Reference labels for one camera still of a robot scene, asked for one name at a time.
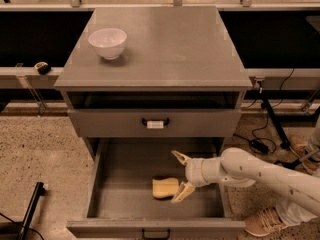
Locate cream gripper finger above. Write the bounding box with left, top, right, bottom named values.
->
left=171, top=181, right=195, bottom=203
left=171, top=150, right=191, bottom=166

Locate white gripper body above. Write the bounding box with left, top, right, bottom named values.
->
left=185, top=158, right=210, bottom=187

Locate yellow sponge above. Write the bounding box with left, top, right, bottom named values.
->
left=152, top=177, right=179, bottom=199

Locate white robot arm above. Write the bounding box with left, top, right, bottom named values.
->
left=171, top=148, right=320, bottom=216

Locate open grey middle drawer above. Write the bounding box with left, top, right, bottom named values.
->
left=67, top=138, right=244, bottom=240

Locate closed grey top drawer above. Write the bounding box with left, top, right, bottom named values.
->
left=68, top=109, right=241, bottom=138

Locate grey drawer cabinet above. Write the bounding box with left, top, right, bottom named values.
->
left=54, top=5, right=253, bottom=162

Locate person's tan shoe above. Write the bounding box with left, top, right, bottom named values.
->
left=244, top=207, right=287, bottom=237

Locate black stand leg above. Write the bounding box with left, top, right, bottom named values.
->
left=260, top=92, right=290, bottom=149

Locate white ceramic bowl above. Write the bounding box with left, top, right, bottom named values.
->
left=88, top=28, right=127, bottom=60

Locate black bar lower left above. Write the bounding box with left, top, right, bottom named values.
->
left=16, top=182, right=45, bottom=240

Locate yellow black tape measure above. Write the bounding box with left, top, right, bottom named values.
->
left=34, top=62, right=51, bottom=75

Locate black power adapter with cable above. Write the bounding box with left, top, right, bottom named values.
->
left=233, top=110, right=278, bottom=156

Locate metal rail frame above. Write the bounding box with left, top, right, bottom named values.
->
left=0, top=0, right=320, bottom=90

